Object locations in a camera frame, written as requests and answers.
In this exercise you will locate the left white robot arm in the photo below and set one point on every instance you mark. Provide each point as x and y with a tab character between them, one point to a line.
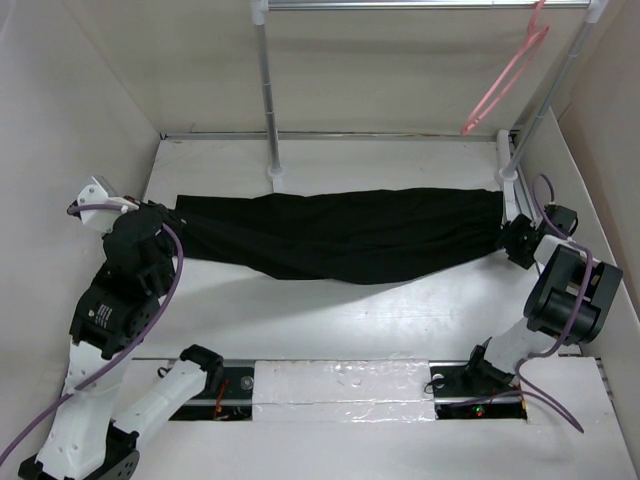
143	264

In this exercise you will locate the aluminium frame rail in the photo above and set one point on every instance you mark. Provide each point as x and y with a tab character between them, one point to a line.
311	135

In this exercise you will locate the metal clothes rack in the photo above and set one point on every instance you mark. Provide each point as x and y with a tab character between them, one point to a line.
506	175

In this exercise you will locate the pink clothes hanger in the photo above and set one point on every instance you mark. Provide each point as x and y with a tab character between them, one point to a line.
515	68

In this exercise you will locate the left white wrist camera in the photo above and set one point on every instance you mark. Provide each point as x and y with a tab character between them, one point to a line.
95	202

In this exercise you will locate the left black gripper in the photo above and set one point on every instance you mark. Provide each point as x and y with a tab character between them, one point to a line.
174	220

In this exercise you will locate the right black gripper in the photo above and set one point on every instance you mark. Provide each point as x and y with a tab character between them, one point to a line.
519	224

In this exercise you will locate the black trousers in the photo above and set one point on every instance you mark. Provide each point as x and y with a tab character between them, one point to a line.
363	237

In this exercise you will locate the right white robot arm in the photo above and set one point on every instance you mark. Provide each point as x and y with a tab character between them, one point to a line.
568	304

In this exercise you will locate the white foam block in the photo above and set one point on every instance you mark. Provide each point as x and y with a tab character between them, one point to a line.
373	391

